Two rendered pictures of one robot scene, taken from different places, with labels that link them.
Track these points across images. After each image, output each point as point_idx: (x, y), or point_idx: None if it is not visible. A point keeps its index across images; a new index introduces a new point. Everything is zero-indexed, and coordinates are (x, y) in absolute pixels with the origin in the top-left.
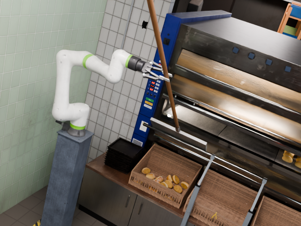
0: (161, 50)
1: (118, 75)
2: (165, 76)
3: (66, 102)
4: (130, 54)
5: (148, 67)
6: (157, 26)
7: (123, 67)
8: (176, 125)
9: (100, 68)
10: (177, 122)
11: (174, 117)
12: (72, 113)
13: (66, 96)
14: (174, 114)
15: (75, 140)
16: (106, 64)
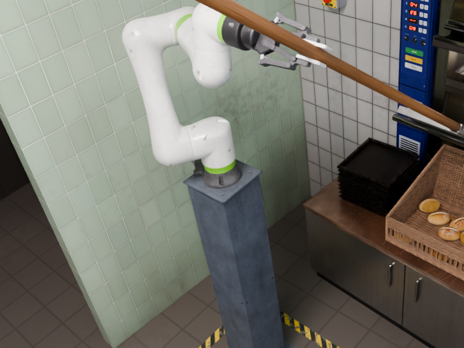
0: (219, 7)
1: (215, 67)
2: (308, 56)
3: (170, 128)
4: None
5: None
6: None
7: (221, 45)
8: (449, 128)
9: (189, 54)
10: (443, 122)
11: (428, 117)
12: (188, 148)
13: (165, 117)
14: (418, 112)
15: (215, 197)
16: None
